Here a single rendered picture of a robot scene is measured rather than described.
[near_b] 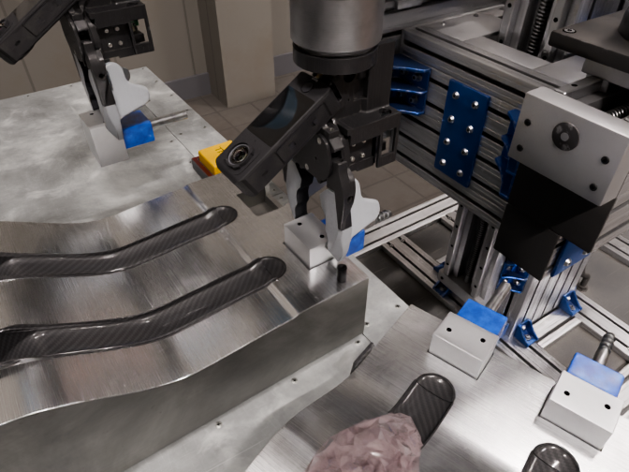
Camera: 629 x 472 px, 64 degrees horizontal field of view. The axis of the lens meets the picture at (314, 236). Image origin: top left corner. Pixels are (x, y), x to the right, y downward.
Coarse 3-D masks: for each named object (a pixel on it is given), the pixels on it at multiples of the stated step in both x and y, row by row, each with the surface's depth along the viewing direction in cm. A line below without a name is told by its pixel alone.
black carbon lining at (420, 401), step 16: (416, 384) 46; (432, 384) 46; (448, 384) 46; (400, 400) 44; (416, 400) 45; (432, 400) 45; (448, 400) 45; (416, 416) 44; (432, 416) 44; (432, 432) 42; (544, 448) 41; (560, 448) 41; (528, 464) 40; (544, 464) 41; (560, 464) 40; (576, 464) 40
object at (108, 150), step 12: (84, 120) 62; (96, 120) 62; (132, 120) 65; (144, 120) 65; (156, 120) 67; (168, 120) 68; (180, 120) 69; (84, 132) 65; (96, 132) 61; (108, 132) 62; (132, 132) 64; (144, 132) 65; (96, 144) 62; (108, 144) 63; (120, 144) 64; (132, 144) 65; (96, 156) 64; (108, 156) 64; (120, 156) 65
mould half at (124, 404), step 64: (192, 192) 62; (192, 256) 54; (256, 256) 53; (0, 320) 41; (64, 320) 44; (256, 320) 47; (320, 320) 50; (0, 384) 37; (64, 384) 38; (128, 384) 40; (192, 384) 44; (256, 384) 50; (0, 448) 35; (64, 448) 39; (128, 448) 44
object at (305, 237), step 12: (312, 216) 54; (384, 216) 58; (288, 228) 53; (300, 228) 53; (312, 228) 53; (324, 228) 53; (288, 240) 54; (300, 240) 51; (312, 240) 51; (324, 240) 51; (360, 240) 55; (300, 252) 52; (312, 252) 51; (324, 252) 52; (348, 252) 55; (312, 264) 52
